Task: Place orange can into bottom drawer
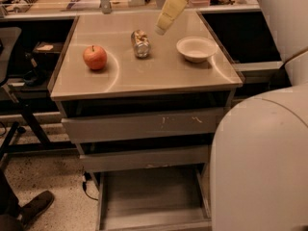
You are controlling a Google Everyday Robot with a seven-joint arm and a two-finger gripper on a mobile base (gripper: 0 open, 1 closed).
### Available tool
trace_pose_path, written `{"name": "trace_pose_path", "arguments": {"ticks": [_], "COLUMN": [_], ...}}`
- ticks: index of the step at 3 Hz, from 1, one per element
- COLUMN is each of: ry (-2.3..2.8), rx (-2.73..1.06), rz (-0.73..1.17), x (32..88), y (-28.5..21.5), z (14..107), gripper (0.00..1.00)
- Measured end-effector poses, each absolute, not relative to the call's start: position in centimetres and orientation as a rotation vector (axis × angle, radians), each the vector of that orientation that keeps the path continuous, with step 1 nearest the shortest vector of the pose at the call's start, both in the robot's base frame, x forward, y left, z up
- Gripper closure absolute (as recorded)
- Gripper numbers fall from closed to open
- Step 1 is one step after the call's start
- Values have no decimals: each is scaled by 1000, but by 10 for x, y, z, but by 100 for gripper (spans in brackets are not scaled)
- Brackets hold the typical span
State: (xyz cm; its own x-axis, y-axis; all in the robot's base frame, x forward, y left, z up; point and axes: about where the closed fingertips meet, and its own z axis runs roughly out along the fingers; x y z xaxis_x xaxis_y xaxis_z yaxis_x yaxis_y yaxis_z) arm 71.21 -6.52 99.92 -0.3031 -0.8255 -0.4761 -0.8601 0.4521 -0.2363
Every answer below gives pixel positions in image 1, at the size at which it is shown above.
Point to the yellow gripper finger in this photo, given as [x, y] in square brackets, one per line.
[170, 11]

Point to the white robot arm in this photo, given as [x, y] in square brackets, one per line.
[259, 157]

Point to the grey drawer cabinet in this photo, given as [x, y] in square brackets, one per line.
[163, 81]

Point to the top drawer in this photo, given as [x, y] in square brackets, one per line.
[142, 125]

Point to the middle drawer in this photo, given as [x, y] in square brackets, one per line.
[150, 158]

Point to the open bottom drawer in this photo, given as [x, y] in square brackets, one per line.
[153, 199]

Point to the white bowl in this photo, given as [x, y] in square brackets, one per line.
[196, 49]

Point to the red apple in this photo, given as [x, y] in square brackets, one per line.
[95, 57]

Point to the black box under desk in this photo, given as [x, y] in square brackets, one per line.
[46, 55]

